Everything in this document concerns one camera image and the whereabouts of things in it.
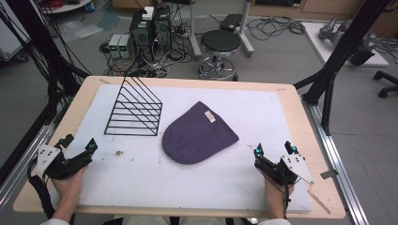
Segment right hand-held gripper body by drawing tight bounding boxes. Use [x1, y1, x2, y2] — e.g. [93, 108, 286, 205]
[254, 154, 314, 186]

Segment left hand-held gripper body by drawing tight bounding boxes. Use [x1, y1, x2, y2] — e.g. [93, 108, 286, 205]
[36, 145, 94, 181]

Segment purple knit beanie hat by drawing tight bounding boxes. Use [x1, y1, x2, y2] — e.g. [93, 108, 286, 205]
[161, 100, 240, 166]

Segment black wire rack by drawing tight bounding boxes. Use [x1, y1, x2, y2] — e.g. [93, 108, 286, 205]
[103, 75, 163, 138]

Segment person's right hand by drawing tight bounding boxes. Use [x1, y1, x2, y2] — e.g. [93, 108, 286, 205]
[264, 175, 296, 204]

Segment person's left hand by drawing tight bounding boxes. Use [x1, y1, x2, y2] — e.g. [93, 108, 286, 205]
[51, 166, 89, 204]

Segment wooden table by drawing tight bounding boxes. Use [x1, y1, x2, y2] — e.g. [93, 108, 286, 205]
[12, 75, 346, 219]

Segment grey tape strip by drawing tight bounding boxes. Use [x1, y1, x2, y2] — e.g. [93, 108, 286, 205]
[320, 169, 340, 180]

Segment thin wooden stick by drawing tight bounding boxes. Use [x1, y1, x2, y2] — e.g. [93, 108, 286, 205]
[307, 189, 332, 216]

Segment white foam mat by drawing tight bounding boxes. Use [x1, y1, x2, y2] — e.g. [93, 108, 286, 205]
[50, 83, 314, 214]

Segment grey power supply unit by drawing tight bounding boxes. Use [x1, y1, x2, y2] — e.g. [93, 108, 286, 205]
[108, 33, 122, 59]
[117, 34, 134, 59]

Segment white platform board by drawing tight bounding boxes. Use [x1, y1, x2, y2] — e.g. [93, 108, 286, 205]
[301, 22, 390, 68]

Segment black office chair base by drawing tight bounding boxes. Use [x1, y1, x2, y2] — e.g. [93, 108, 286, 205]
[373, 69, 398, 99]

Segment black round stool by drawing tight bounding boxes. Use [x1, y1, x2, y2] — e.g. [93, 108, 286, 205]
[198, 29, 242, 82]

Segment black computer tower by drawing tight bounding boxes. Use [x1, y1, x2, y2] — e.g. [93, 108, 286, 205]
[152, 6, 174, 53]
[129, 10, 155, 62]

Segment flat black box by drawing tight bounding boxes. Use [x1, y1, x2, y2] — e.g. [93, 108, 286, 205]
[219, 13, 244, 33]

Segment white adapter box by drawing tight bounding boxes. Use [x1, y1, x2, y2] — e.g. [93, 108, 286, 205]
[142, 6, 155, 22]

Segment thin black cable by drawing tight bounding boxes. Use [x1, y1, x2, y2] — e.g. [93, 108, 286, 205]
[282, 172, 291, 220]

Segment black sleeved cable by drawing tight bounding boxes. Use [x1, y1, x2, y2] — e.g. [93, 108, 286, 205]
[26, 157, 56, 220]

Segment aluminium rail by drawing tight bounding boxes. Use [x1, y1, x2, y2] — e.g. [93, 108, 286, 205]
[301, 97, 370, 225]
[0, 102, 69, 210]

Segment black metal frame stand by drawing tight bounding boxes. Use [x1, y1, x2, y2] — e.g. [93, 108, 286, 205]
[0, 0, 92, 179]
[293, 0, 392, 137]

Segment white table frame legs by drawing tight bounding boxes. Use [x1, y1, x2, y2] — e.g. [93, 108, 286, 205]
[187, 0, 256, 61]

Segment tangle of black floor cables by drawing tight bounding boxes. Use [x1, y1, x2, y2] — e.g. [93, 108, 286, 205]
[246, 15, 306, 42]

